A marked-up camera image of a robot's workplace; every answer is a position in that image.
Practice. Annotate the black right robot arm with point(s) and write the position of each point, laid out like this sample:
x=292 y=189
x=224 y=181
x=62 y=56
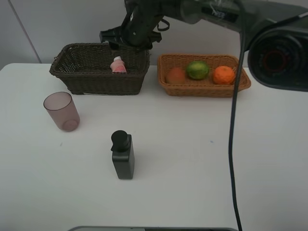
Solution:
x=275 y=35

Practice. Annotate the red orange peach fruit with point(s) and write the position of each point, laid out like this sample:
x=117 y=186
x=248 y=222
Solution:
x=175 y=76

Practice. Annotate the black pump dispenser bottle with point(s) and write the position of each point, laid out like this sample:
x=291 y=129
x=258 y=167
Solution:
x=123 y=154

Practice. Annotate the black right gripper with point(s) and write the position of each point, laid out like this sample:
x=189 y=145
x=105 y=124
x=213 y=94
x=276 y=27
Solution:
x=137 y=29

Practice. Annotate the orange mandarin fruit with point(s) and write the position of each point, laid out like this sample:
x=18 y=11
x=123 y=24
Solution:
x=223 y=75

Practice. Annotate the pink lotion bottle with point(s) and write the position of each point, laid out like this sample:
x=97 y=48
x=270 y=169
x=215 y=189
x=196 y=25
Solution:
x=118 y=66

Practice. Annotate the translucent purple plastic cup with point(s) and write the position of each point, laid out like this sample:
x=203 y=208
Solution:
x=62 y=110

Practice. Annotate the dark brown wicker basket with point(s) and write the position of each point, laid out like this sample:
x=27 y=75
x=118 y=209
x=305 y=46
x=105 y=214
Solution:
x=85 y=69

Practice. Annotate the tan wicker basket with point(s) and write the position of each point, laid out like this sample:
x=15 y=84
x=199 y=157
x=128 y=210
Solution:
x=195 y=88

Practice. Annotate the green round fruit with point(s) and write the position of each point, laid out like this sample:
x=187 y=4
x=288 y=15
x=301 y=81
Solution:
x=197 y=70

